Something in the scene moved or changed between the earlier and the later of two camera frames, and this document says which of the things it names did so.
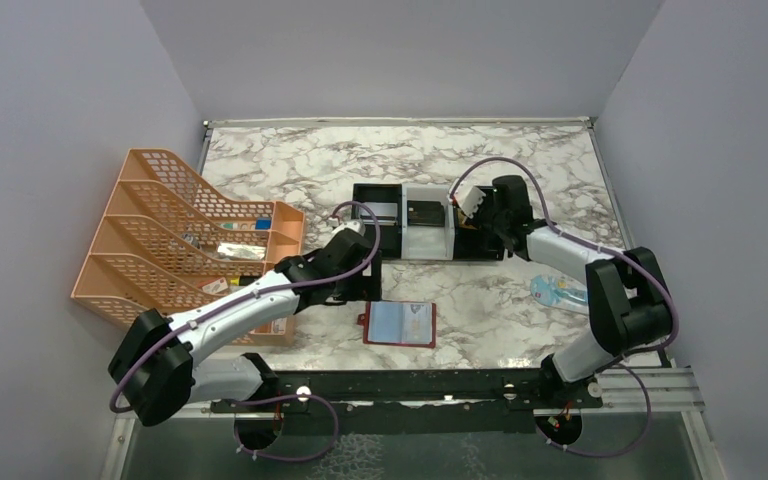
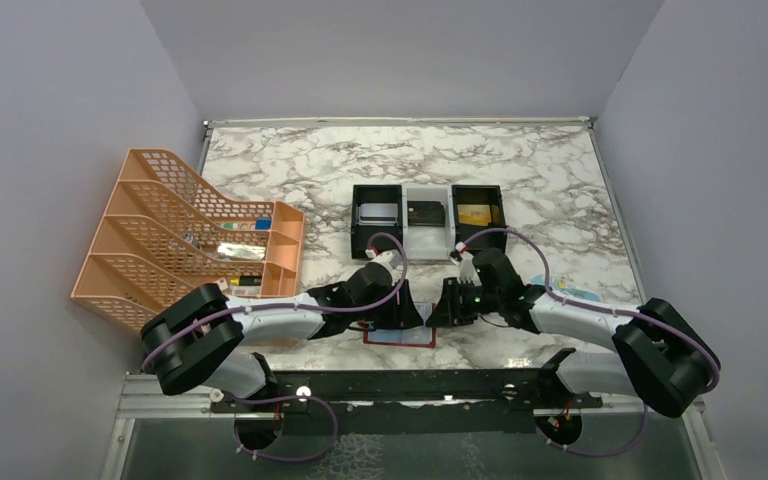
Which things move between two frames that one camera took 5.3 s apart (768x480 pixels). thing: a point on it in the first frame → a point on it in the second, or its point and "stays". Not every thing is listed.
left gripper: (369, 279) → (399, 307)
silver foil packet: (234, 251) stays
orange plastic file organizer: (162, 246) stays
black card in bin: (425, 213) stays
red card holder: (404, 324) stays
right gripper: (490, 221) → (457, 302)
